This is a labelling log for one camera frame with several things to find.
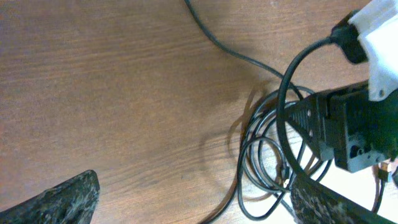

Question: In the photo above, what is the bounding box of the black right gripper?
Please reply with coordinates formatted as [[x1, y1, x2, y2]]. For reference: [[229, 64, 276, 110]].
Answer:
[[285, 81, 397, 224]]

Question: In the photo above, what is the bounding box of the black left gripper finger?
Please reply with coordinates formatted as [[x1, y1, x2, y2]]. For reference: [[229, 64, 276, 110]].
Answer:
[[1, 170, 100, 224]]

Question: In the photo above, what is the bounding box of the black right camera cable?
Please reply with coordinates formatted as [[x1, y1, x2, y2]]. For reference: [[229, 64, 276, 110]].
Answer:
[[275, 35, 336, 187]]

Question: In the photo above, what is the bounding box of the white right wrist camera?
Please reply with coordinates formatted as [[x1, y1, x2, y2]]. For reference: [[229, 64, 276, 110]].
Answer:
[[331, 0, 397, 101]]

